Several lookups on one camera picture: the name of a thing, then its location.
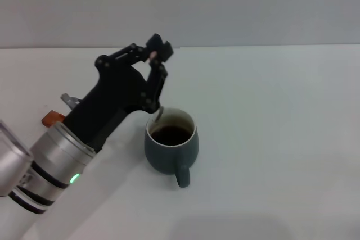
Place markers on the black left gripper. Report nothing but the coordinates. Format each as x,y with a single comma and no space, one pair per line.
112,96

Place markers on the grey ceramic coffee cup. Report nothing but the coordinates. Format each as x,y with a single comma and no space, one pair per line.
166,158

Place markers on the dark brown wooden block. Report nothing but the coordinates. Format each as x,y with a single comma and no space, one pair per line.
52,118

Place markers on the grey left wrist camera housing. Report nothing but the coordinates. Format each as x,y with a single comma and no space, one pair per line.
11,161

